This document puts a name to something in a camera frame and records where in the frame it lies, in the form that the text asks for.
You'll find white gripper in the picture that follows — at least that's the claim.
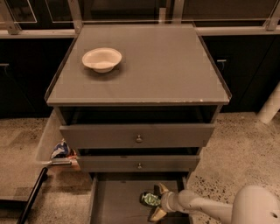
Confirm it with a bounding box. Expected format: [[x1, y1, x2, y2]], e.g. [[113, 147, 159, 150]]
[[149, 183, 178, 222]]

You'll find crushed green can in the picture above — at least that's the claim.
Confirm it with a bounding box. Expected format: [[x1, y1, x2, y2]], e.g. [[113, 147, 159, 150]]
[[140, 192, 161, 207]]

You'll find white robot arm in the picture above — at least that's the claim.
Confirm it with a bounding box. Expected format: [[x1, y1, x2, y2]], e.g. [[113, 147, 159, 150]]
[[150, 87, 280, 224]]

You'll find bottom grey drawer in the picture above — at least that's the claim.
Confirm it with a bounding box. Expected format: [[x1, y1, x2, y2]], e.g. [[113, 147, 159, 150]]
[[87, 172, 192, 224]]

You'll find grey drawer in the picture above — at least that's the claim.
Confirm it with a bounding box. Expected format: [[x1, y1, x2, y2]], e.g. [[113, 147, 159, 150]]
[[77, 155, 200, 172], [59, 123, 214, 149], [87, 172, 192, 224]]

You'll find top drawer knob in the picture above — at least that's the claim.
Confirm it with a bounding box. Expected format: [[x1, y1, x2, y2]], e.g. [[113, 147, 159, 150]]
[[136, 135, 143, 144]]

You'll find middle grey drawer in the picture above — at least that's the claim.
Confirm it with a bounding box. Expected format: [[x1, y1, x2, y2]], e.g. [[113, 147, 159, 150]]
[[77, 155, 200, 172]]

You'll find top grey drawer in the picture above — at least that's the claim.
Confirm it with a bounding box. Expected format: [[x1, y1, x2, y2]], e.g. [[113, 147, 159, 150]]
[[59, 123, 214, 149]]

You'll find grey drawer cabinet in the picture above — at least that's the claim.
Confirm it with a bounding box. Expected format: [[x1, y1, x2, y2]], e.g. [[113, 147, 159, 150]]
[[44, 24, 233, 173]]

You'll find clear plastic bin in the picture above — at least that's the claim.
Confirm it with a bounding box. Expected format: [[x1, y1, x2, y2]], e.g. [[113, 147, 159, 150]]
[[35, 111, 80, 172]]

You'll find black pole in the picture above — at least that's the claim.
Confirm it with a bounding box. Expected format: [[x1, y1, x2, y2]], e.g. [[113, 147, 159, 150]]
[[17, 167, 48, 224]]

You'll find white paper bowl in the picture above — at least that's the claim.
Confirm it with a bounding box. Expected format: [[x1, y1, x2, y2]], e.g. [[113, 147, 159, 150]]
[[82, 47, 123, 74]]

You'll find grey metal railing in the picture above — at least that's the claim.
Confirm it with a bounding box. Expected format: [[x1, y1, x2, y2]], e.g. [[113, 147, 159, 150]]
[[0, 0, 280, 36]]

